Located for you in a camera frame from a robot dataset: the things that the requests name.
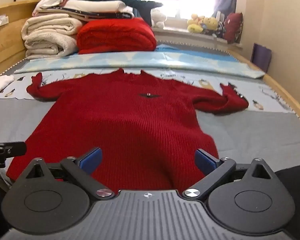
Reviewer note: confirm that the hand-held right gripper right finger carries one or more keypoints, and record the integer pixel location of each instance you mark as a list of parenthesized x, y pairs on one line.
[(206, 162)]

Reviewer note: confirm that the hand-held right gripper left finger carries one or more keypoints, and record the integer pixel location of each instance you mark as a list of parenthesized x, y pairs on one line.
[(90, 160)]

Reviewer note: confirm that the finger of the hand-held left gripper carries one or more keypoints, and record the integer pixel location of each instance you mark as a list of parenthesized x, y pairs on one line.
[(7, 148)]

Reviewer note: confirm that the red knit sweater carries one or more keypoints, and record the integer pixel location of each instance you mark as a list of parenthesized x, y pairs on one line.
[(120, 120)]

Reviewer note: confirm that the small white cloth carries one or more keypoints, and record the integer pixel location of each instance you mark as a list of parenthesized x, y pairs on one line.
[(0, 86)]

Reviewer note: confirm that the grey printed bed sheet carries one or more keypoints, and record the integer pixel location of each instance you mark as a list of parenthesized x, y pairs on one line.
[(252, 135)]

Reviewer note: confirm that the cream fluffy folded blanket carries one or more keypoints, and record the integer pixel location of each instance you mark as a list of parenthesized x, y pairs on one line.
[(48, 46)]

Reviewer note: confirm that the light blue patterned blanket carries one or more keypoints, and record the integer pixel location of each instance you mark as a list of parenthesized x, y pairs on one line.
[(165, 60)]

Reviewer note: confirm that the purple board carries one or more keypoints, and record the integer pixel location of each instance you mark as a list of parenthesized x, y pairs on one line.
[(261, 57)]

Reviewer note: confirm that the folded red blanket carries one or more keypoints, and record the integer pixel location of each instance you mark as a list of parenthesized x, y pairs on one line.
[(115, 36)]

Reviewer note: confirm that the white windowsill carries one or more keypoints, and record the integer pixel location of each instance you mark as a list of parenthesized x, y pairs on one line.
[(175, 33)]

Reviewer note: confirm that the yellow round-faced plush toy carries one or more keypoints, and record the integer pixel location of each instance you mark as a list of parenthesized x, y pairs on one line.
[(211, 25)]

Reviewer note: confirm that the dark red cushion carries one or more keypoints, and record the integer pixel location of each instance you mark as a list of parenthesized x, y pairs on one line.
[(233, 27)]

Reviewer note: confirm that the yellow duck plush toy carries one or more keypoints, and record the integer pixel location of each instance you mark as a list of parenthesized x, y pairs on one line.
[(195, 23)]

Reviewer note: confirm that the white plush toy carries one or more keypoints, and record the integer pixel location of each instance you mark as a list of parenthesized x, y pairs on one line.
[(158, 17)]

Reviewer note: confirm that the white folded quilt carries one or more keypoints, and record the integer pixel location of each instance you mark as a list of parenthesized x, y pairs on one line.
[(97, 5)]

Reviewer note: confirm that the wooden bed frame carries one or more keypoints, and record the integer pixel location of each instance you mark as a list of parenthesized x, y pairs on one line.
[(5, 40)]

